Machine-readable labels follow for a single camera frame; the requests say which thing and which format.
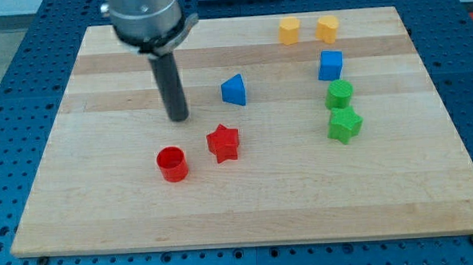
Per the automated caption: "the red cylinder block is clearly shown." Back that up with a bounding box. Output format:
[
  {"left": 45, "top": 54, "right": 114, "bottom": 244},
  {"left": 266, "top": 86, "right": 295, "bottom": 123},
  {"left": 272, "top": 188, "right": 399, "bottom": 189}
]
[{"left": 156, "top": 146, "right": 189, "bottom": 183}]

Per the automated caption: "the blue triangle block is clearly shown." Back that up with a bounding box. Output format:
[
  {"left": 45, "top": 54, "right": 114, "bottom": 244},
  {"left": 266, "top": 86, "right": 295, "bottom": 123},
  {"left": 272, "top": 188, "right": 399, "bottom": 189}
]
[{"left": 221, "top": 74, "right": 246, "bottom": 106}]

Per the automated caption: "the green cylinder block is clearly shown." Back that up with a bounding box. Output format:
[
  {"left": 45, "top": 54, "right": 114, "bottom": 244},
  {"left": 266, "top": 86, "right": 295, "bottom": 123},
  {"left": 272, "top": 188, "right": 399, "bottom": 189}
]
[{"left": 324, "top": 79, "right": 354, "bottom": 109}]

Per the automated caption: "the green star block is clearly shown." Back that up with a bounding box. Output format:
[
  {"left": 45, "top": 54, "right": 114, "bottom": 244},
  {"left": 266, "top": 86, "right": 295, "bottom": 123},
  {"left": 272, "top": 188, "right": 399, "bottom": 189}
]
[{"left": 328, "top": 106, "right": 364, "bottom": 144}]

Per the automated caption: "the red star block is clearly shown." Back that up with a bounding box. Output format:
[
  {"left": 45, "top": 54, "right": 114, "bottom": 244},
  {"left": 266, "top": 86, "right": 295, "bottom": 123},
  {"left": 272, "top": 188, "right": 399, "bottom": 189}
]
[{"left": 206, "top": 124, "right": 240, "bottom": 164}]

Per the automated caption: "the blue cube block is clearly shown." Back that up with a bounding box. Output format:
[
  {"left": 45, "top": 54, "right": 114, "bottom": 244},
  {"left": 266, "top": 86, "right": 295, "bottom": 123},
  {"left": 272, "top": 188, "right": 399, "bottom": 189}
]
[{"left": 318, "top": 50, "right": 343, "bottom": 81}]

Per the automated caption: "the yellow pentagon block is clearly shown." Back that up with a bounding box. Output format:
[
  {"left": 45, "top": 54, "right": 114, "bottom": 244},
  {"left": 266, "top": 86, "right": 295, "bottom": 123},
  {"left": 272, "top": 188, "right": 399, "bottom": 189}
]
[{"left": 278, "top": 17, "right": 300, "bottom": 45}]

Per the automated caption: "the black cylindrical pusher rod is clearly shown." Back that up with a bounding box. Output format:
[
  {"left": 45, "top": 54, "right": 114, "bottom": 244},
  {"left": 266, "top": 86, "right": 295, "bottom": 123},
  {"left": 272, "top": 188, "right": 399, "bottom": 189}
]
[{"left": 149, "top": 53, "right": 189, "bottom": 122}]

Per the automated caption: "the wooden board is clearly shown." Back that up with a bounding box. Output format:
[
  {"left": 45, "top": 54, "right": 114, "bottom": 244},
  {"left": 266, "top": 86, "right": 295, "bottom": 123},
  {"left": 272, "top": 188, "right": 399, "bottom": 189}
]
[{"left": 10, "top": 6, "right": 473, "bottom": 258}]

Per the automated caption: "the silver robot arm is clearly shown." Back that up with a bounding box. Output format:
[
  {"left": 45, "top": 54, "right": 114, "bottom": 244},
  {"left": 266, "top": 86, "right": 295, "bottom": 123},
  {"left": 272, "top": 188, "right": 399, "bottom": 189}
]
[{"left": 100, "top": 0, "right": 199, "bottom": 122}]

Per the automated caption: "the yellow heart block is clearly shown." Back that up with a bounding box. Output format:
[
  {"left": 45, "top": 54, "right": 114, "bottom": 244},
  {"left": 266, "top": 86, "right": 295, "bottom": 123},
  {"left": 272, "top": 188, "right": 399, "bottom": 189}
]
[{"left": 316, "top": 15, "right": 340, "bottom": 44}]

